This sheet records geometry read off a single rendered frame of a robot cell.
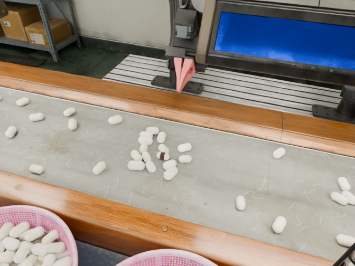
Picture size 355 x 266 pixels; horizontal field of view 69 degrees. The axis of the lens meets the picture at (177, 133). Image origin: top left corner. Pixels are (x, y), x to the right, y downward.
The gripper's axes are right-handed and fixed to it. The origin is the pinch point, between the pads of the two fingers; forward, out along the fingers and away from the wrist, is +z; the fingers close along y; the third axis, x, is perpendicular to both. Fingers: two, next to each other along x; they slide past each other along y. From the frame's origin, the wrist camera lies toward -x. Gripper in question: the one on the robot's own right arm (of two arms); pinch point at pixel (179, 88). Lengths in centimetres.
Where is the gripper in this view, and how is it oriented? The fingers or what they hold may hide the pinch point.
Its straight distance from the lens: 64.5
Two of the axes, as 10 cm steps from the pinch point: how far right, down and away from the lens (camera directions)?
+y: 9.6, 2.0, -2.0
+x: 1.6, 2.0, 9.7
